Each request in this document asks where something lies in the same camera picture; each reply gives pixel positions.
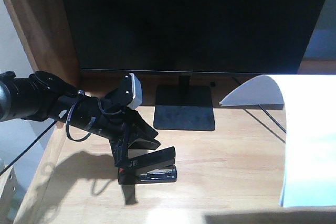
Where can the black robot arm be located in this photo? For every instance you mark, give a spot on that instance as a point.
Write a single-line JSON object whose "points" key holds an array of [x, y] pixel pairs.
{"points": [[43, 96]]}

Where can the white paper sheets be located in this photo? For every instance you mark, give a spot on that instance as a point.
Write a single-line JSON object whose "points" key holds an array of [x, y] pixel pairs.
{"points": [[309, 101]]}

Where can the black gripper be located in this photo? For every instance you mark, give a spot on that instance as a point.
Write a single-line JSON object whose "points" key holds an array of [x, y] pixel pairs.
{"points": [[108, 117]]}

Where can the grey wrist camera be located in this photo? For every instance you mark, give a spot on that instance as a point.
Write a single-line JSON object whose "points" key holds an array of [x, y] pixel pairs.
{"points": [[137, 95]]}

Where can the black monitor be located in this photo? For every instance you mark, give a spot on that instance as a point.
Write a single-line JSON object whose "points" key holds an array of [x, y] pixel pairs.
{"points": [[191, 36]]}

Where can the black orange stapler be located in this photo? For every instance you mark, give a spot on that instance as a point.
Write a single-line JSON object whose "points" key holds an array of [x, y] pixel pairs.
{"points": [[155, 167]]}

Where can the wooden desk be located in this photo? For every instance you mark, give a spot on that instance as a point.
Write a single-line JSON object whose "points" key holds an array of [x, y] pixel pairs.
{"points": [[231, 175]]}

